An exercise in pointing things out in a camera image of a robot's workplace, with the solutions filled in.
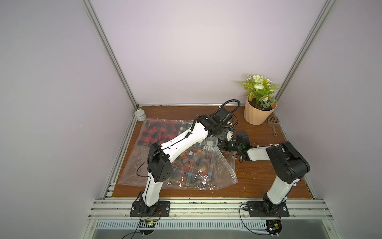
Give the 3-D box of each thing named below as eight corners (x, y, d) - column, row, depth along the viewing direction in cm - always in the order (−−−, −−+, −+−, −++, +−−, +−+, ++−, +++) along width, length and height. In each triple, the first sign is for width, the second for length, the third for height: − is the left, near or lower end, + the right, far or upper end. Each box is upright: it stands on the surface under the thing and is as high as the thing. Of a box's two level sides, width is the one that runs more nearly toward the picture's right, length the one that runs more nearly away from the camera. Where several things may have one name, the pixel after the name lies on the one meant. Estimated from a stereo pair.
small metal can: (134, 121, 111) (132, 118, 108) (137, 112, 117) (136, 109, 114) (145, 121, 111) (143, 118, 108) (147, 112, 117) (146, 109, 114)
